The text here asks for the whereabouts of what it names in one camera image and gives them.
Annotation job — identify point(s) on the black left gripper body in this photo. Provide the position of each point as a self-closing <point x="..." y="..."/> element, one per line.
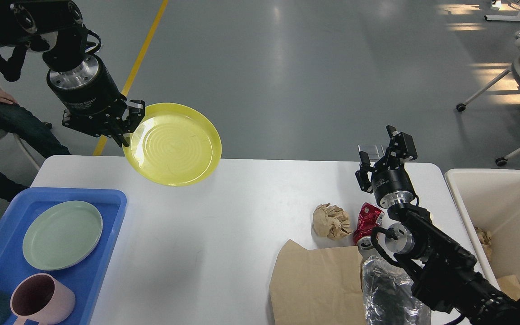
<point x="87" y="89"/>

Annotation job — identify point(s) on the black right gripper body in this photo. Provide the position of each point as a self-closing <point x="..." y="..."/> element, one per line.
<point x="391" y="186"/>

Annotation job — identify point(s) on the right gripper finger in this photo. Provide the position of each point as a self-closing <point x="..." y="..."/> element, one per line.
<point x="362" y="175"/>
<point x="400" y="150"/>

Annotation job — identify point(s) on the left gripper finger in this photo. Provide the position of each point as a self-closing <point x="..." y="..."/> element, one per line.
<point x="123" y="118"/>
<point x="95" y="125"/>

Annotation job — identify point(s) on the yellow plastic plate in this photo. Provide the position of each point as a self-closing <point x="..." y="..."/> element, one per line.
<point x="174" y="145"/>

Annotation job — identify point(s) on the pink mug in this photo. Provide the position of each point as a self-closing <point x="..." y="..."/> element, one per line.
<point x="41" y="298"/>

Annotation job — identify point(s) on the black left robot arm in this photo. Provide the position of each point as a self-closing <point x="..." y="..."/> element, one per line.
<point x="53" y="27"/>

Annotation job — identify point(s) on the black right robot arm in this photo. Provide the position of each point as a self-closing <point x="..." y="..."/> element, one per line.
<point x="441" y="269"/>

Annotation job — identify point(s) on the crushed red can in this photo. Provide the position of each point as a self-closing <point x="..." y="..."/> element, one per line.
<point x="369" y="217"/>

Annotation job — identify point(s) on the crumpled brown paper ball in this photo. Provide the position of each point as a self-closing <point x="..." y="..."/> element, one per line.
<point x="332" y="222"/>

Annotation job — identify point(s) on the seated person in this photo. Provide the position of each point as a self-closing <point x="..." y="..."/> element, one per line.
<point x="17" y="120"/>

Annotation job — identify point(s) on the paper scraps in bin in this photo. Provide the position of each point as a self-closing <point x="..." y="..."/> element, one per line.
<point x="485" y="239"/>

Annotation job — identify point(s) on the crumpled silver foil bag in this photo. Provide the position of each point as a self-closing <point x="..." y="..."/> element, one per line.
<point x="387" y="295"/>

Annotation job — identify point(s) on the brown paper bag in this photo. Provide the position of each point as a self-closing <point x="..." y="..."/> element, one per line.
<point x="317" y="287"/>

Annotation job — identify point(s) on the white plastic bin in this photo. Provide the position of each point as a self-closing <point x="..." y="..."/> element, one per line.
<point x="490" y="199"/>

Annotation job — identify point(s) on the pale green plate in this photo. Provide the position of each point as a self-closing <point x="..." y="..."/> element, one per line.
<point x="62" y="236"/>

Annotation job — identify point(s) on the blue plastic tray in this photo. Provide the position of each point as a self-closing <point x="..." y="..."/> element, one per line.
<point x="85" y="278"/>

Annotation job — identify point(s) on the white desk base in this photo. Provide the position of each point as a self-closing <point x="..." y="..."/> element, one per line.
<point x="504" y="10"/>

